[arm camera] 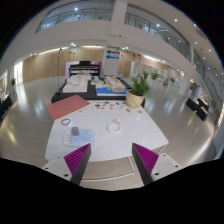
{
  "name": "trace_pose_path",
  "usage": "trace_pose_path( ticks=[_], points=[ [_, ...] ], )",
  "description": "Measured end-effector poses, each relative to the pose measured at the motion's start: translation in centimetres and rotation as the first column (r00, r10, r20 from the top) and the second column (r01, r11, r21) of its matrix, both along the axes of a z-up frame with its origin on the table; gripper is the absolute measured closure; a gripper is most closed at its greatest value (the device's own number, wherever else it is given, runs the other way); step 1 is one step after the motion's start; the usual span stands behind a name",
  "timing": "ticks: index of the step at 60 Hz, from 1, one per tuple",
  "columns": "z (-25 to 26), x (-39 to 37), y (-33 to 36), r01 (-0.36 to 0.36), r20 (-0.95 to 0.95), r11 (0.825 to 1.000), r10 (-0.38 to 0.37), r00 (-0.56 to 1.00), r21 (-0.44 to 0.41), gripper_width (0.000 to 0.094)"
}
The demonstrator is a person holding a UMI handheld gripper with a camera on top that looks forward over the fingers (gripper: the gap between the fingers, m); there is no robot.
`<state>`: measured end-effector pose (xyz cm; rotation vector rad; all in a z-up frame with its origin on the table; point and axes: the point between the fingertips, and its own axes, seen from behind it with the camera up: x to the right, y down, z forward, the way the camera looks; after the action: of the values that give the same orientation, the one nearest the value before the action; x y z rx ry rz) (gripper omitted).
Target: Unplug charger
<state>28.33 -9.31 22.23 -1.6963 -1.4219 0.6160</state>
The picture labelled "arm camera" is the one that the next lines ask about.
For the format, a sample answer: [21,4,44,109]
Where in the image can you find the white power strip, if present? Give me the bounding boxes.
[64,129,95,147]

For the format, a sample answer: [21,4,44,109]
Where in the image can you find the black piano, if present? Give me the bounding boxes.
[69,61,101,76]

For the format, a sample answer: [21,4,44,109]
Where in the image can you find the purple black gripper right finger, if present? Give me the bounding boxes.
[132,143,159,185]

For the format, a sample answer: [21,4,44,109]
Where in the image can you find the red mat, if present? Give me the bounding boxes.
[47,95,89,120]

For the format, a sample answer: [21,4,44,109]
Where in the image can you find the potted green plant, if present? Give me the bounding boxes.
[126,72,150,108]

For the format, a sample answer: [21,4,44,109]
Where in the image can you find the purple charger plug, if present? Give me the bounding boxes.
[71,127,79,136]

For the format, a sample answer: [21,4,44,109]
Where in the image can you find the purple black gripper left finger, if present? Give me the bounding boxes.
[64,144,91,185]

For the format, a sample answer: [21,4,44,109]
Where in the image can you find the white coiled cable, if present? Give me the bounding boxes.
[94,118,122,139]

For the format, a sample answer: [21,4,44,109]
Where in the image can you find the brown tape ring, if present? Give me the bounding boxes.
[60,118,72,127]

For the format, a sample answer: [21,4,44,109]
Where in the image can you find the black display platform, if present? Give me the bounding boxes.
[51,82,126,103]

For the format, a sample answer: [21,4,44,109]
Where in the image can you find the white table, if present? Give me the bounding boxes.
[45,100,169,162]

